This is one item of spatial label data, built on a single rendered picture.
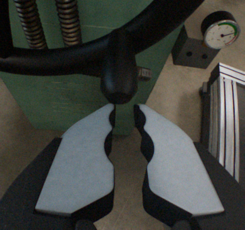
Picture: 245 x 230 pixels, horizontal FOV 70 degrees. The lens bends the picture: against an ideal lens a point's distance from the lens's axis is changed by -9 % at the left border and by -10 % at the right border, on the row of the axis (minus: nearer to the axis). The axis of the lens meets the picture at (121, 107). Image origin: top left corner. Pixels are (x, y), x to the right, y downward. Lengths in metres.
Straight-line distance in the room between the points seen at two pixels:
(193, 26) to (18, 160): 0.82
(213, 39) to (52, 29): 0.30
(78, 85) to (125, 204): 0.52
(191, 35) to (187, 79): 0.81
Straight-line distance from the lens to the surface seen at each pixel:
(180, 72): 1.19
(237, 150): 0.82
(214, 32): 0.34
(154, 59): 0.46
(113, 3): 0.36
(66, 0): 0.22
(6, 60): 0.21
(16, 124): 0.97
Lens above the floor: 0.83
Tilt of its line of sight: 61 degrees down
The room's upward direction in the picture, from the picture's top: 16 degrees clockwise
